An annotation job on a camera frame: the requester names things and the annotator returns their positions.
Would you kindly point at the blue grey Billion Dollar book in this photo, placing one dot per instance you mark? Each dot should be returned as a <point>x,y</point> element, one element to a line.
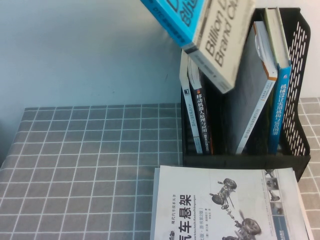
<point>220,37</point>

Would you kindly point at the dark navy robotics book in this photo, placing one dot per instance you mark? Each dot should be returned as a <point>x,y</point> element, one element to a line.
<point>201,112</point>

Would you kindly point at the cream thin paperback book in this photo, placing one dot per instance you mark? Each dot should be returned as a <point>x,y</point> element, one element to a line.
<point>183,80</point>

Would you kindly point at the white car suspension book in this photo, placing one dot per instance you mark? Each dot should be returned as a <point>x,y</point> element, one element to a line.
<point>200,180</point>

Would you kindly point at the white book orange stripe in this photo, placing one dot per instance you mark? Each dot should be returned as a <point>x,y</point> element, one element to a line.
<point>250,100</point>

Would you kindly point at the blue spine mechanical design book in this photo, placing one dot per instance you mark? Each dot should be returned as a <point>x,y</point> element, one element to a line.
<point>278,112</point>

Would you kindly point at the white book blue lettering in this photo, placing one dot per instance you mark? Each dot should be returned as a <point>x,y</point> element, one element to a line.
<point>290,182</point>

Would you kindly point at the black plastic book stand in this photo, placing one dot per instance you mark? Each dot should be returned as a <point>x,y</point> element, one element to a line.
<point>303,162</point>

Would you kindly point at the grey checked tablecloth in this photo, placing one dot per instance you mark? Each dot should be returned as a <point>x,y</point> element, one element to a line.
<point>75,162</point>

